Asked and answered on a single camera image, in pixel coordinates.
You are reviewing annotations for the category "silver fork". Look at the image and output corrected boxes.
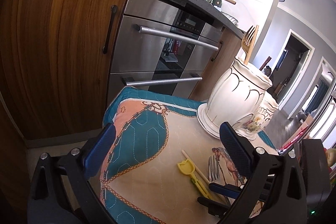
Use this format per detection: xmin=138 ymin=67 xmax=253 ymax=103
xmin=208 ymin=155 xmax=227 ymax=185

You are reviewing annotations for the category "yellow plastic spoon in holder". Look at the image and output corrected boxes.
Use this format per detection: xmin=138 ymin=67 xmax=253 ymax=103
xmin=177 ymin=159 xmax=214 ymax=201

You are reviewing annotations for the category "white floral ceramic utensil holder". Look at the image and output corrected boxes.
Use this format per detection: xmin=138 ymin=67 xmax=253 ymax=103
xmin=197 ymin=57 xmax=278 ymax=140

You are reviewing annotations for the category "horse print quilted mat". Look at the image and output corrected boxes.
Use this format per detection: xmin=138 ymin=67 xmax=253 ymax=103
xmin=99 ymin=86 xmax=279 ymax=224

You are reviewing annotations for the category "wooden chopstick upper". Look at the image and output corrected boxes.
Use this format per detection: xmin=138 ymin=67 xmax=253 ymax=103
xmin=244 ymin=24 xmax=260 ymax=66

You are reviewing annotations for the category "right wooden cabinet door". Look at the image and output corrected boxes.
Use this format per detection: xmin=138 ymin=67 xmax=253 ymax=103
xmin=189 ymin=28 xmax=242 ymax=101

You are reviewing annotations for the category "wooden cabinet door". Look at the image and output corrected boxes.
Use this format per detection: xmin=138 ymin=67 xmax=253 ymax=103
xmin=1 ymin=0 xmax=126 ymax=140
xmin=189 ymin=28 xmax=242 ymax=101

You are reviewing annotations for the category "gold fork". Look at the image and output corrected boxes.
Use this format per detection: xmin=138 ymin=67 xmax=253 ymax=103
xmin=241 ymin=25 xmax=257 ymax=66

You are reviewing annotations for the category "left wooden cabinet door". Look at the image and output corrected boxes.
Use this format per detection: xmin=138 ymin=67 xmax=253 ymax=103
xmin=1 ymin=0 xmax=126 ymax=140

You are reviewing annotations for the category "stainless steel oven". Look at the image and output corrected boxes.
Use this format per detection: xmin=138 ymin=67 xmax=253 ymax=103
xmin=107 ymin=0 xmax=221 ymax=103

